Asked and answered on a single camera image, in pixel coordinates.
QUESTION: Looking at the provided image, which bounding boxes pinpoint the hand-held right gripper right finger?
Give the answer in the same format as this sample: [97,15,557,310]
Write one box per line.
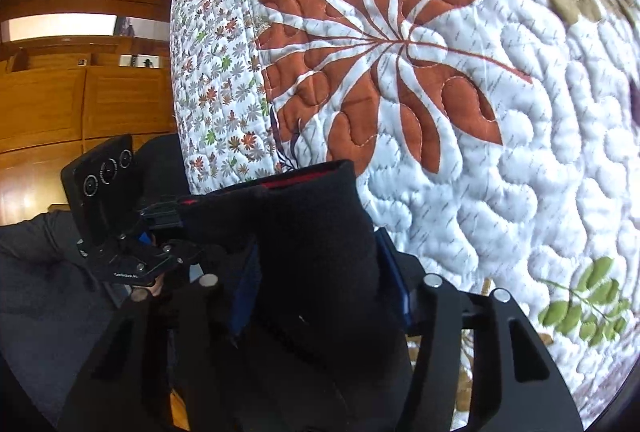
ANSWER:
[374,228,585,432]

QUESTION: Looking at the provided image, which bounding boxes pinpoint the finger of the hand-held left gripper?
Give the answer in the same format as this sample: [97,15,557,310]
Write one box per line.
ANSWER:
[139,198,189,233]
[150,239,207,271]

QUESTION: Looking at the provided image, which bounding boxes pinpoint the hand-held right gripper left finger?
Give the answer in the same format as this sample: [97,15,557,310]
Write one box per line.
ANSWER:
[57,244,261,432]

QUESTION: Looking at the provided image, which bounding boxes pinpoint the black pants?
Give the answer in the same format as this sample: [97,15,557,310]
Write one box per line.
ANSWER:
[177,159,417,432]

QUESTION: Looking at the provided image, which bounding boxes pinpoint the person's dark clothing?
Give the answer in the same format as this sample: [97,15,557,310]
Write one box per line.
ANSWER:
[0,134,187,419]

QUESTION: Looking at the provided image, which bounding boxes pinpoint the wooden wardrobe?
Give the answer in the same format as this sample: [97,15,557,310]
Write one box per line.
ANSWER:
[0,0,189,225]

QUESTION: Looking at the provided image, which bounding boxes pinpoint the floral quilted bedspread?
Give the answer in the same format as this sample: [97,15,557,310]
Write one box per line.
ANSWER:
[169,0,640,432]

